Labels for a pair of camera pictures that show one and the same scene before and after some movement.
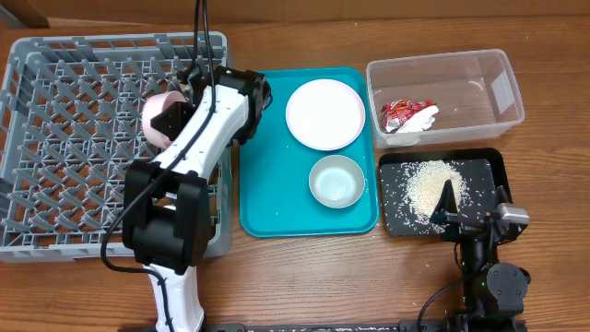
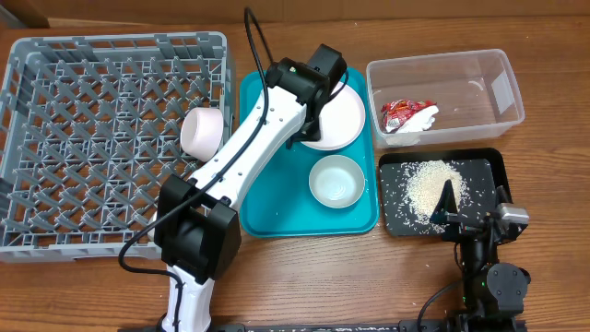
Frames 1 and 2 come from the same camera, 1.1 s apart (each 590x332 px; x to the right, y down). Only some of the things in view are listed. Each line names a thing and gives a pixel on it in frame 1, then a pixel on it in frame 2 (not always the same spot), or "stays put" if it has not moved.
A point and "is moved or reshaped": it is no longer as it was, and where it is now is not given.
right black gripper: x=461 y=226 stays put
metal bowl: x=336 y=182 stays put
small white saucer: x=154 y=105 is moved or reshaped
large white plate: x=325 y=114 stays put
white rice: x=422 y=183 stays put
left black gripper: x=180 y=111 -> x=310 y=130
